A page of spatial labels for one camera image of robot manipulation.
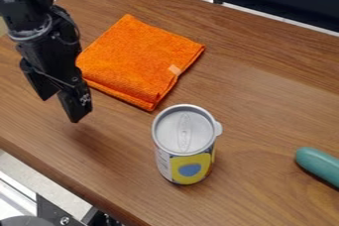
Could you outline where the yellow can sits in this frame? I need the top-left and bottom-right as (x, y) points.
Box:
(151, 103), (224, 186)

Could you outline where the orange cloth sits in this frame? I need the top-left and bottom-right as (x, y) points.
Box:
(73, 13), (208, 112)

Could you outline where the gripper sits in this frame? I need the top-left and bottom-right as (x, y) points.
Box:
(14, 5), (94, 124)

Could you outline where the teal tool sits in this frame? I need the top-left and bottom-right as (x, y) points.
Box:
(293, 147), (339, 189)

